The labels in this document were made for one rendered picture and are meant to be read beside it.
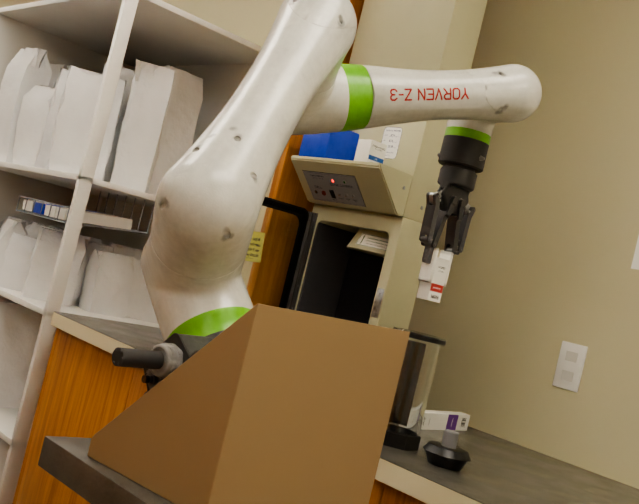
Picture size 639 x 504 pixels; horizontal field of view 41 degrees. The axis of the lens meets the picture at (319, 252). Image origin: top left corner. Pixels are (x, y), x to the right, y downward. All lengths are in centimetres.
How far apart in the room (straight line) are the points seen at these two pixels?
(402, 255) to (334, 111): 67
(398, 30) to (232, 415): 144
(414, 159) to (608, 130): 53
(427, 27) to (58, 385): 144
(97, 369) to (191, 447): 146
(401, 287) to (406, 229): 14
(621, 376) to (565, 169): 55
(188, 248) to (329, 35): 41
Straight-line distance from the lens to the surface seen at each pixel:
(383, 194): 201
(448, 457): 163
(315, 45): 127
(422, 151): 206
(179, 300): 115
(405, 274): 207
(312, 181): 218
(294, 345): 101
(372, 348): 114
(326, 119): 146
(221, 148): 108
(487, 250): 240
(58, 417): 261
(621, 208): 222
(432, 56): 212
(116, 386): 236
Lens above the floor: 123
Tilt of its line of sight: 2 degrees up
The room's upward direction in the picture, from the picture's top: 14 degrees clockwise
